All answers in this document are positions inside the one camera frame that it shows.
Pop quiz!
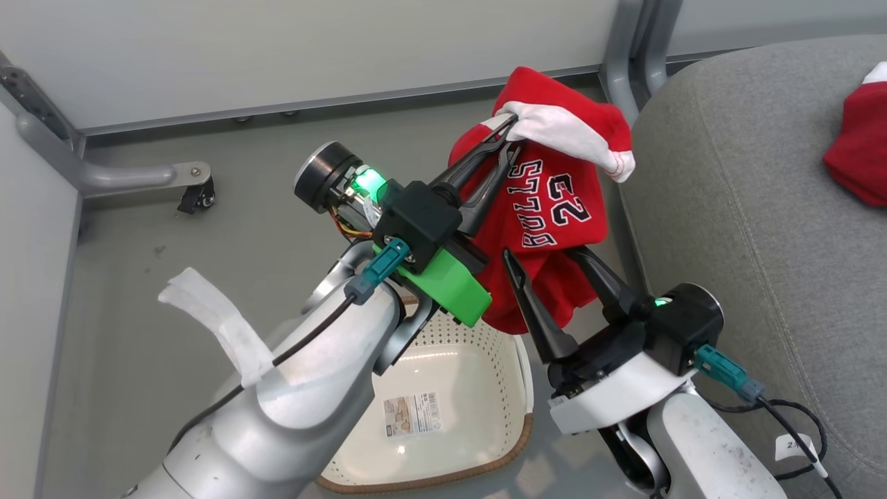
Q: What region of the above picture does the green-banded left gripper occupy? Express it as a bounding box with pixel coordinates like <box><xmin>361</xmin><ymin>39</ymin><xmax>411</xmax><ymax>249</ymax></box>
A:
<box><xmin>374</xmin><ymin>115</ymin><xmax>581</xmax><ymax>365</ymax></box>

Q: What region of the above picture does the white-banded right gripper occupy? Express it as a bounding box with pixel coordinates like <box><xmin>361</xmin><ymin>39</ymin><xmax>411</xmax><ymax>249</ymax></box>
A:
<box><xmin>547</xmin><ymin>247</ymin><xmax>695</xmax><ymax>437</ymax></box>

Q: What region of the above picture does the red Bulls 23 jersey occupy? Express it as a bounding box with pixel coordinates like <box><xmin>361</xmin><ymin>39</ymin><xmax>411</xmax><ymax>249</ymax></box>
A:
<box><xmin>447</xmin><ymin>66</ymin><xmax>637</xmax><ymax>335</ymax></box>

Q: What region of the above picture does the red garment with white trim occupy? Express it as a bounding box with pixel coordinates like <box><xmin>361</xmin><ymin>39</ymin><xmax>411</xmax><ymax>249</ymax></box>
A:
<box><xmin>822</xmin><ymin>61</ymin><xmax>887</xmax><ymax>208</ymax></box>

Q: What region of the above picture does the grey fabric sofa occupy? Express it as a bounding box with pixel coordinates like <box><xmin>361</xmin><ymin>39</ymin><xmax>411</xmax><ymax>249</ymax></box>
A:
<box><xmin>615</xmin><ymin>35</ymin><xmax>887</xmax><ymax>499</ymax></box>

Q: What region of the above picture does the white perforated laundry basket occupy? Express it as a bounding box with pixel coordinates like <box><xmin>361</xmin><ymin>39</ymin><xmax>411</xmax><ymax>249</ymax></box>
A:
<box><xmin>315</xmin><ymin>297</ymin><xmax>536</xmax><ymax>495</ymax></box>

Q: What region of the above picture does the paper label sticker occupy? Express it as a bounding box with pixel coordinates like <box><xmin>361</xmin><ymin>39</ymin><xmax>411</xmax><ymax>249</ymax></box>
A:
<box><xmin>383</xmin><ymin>391</ymin><xmax>443</xmax><ymax>438</ymax></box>

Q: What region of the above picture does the white tape strip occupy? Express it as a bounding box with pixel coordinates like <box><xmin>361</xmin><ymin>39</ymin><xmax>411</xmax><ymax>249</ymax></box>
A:
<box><xmin>157</xmin><ymin>267</ymin><xmax>279</xmax><ymax>389</ymax></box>

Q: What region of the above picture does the black caster wheel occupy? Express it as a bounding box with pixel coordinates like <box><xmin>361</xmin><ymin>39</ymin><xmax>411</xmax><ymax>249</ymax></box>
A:
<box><xmin>177</xmin><ymin>178</ymin><xmax>216</xmax><ymax>215</ymax></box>

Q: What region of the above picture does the grey partition foot tube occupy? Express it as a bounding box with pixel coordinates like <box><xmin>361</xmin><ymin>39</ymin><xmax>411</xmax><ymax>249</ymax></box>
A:
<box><xmin>0</xmin><ymin>50</ymin><xmax>212</xmax><ymax>199</ymax></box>

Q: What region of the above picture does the black cable with teal plug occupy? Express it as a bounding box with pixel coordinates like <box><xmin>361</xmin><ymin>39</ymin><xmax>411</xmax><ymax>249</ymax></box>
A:
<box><xmin>168</xmin><ymin>238</ymin><xmax>411</xmax><ymax>451</ymax></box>
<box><xmin>695</xmin><ymin>344</ymin><xmax>844</xmax><ymax>499</ymax></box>

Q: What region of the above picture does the grey partition base rail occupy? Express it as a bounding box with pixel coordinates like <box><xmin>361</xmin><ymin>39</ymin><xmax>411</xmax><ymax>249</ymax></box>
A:
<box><xmin>78</xmin><ymin>64</ymin><xmax>605</xmax><ymax>137</ymax></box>

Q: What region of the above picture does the white cable tag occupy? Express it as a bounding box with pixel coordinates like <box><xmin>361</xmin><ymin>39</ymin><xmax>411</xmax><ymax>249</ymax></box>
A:
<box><xmin>774</xmin><ymin>432</ymin><xmax>829</xmax><ymax>480</ymax></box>

